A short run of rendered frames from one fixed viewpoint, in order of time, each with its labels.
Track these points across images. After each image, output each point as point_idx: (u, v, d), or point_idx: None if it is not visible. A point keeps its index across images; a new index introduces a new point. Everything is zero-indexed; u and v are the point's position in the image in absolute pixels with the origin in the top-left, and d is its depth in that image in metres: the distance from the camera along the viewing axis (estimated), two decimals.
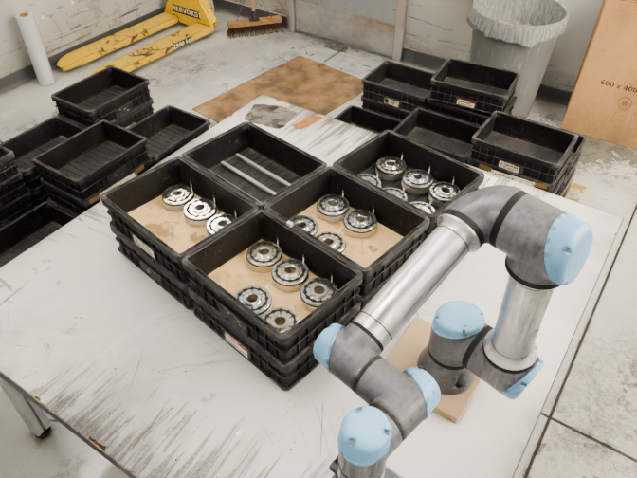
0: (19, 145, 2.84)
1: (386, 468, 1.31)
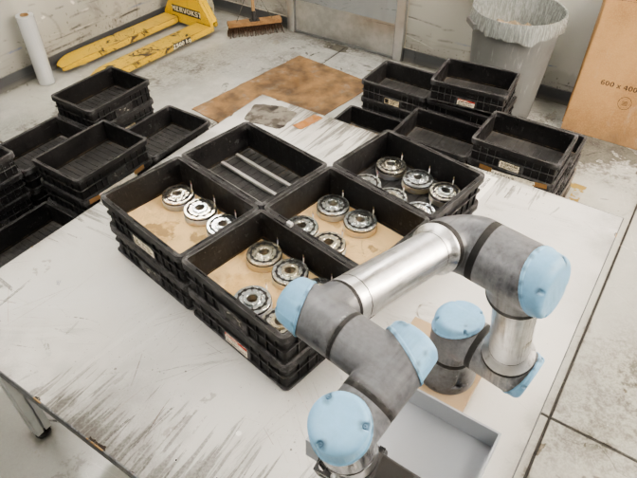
0: (19, 145, 2.84)
1: None
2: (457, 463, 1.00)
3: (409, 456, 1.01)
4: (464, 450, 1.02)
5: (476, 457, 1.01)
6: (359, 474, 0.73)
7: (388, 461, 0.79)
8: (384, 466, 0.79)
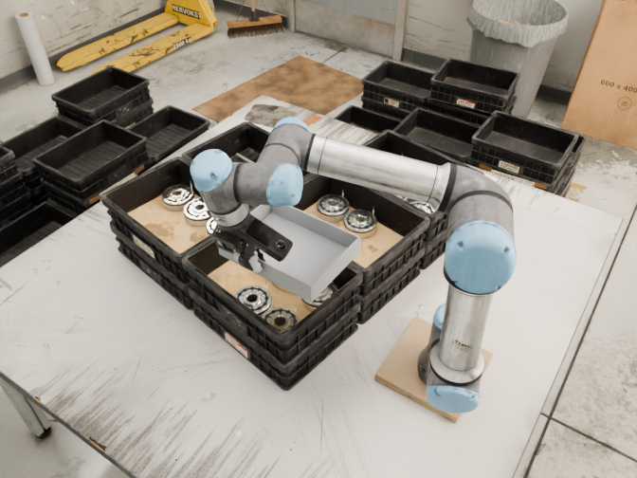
0: (19, 145, 2.84)
1: (290, 209, 1.45)
2: (328, 259, 1.37)
3: (294, 255, 1.38)
4: (335, 252, 1.39)
5: None
6: (231, 215, 1.10)
7: (258, 221, 1.17)
8: (255, 224, 1.16)
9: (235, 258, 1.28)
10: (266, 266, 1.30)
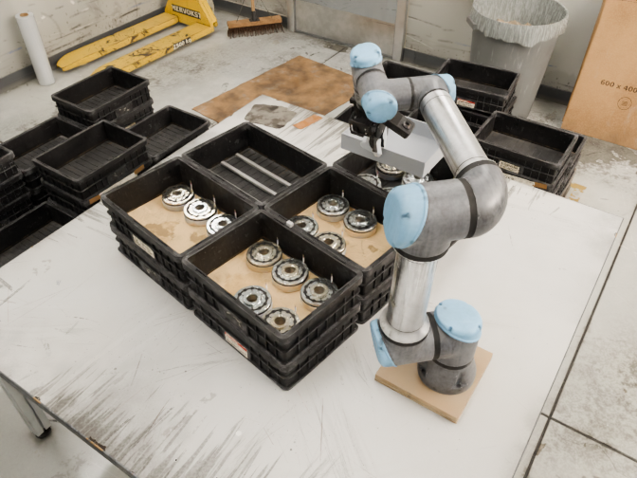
0: (19, 145, 2.84)
1: None
2: (429, 151, 1.71)
3: (401, 148, 1.72)
4: (433, 146, 1.73)
5: None
6: None
7: None
8: None
9: (361, 144, 1.62)
10: (385, 152, 1.64)
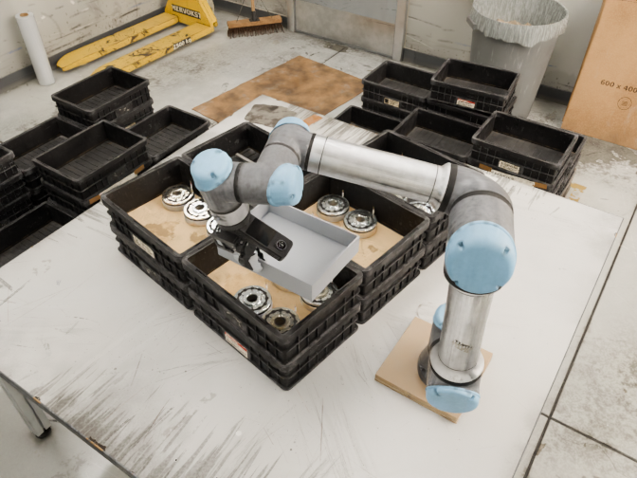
0: (19, 145, 2.84)
1: (288, 208, 1.45)
2: (328, 258, 1.37)
3: (293, 254, 1.38)
4: (334, 251, 1.39)
5: None
6: (231, 214, 1.10)
7: (258, 221, 1.17)
8: (255, 223, 1.16)
9: (235, 258, 1.28)
10: (266, 266, 1.30)
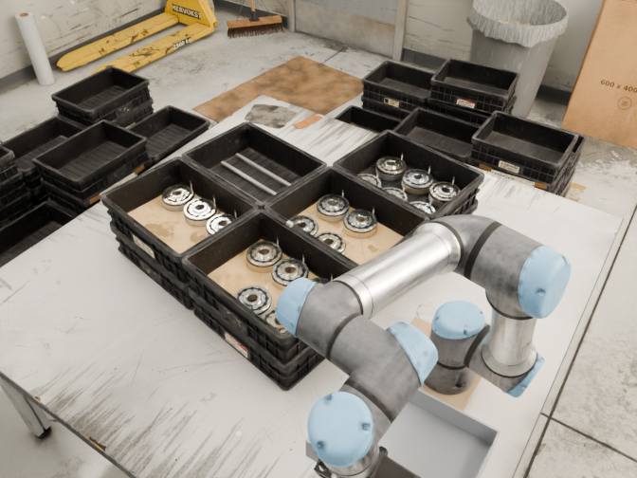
0: (19, 145, 2.84)
1: None
2: (457, 461, 1.00)
3: (409, 455, 1.01)
4: (463, 448, 1.02)
5: (476, 455, 1.01)
6: (360, 475, 0.73)
7: (389, 461, 0.79)
8: (385, 466, 0.79)
9: None
10: None
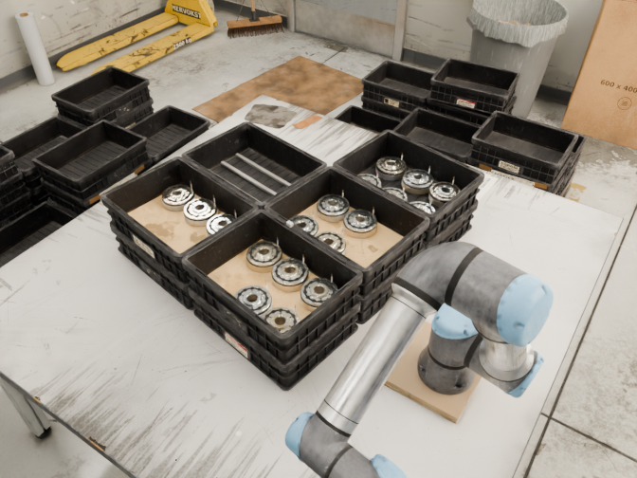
0: (19, 145, 2.84)
1: None
2: None
3: None
4: None
5: None
6: None
7: None
8: None
9: None
10: None
